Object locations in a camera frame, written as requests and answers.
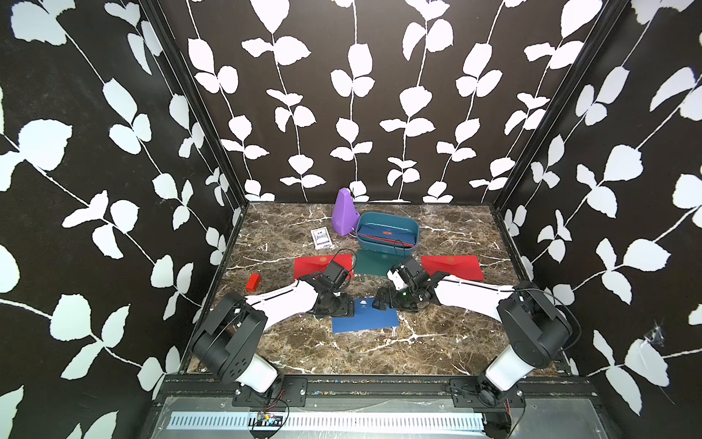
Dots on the purple pyramid metronome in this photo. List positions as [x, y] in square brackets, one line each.
[345, 217]

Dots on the blue envelope red seal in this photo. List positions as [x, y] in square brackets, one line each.
[388, 237]

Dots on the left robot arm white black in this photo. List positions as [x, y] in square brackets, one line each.
[226, 342]

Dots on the white perforated cable tray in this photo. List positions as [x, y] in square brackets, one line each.
[393, 423]

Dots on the small red block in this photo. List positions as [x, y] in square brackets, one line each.
[253, 283]

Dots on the small green circuit board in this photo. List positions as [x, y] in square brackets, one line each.
[268, 420]

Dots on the teal plastic storage box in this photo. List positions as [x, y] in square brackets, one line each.
[383, 221]

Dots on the green envelope back middle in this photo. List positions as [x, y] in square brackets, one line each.
[375, 263]

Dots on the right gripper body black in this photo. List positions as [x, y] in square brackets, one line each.
[403, 299]

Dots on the black aluminium front rail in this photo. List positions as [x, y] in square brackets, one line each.
[298, 390]

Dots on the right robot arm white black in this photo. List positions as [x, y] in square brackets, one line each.
[535, 327]

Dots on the small white card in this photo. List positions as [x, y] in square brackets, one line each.
[321, 239]

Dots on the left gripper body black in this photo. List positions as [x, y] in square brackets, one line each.
[339, 306]

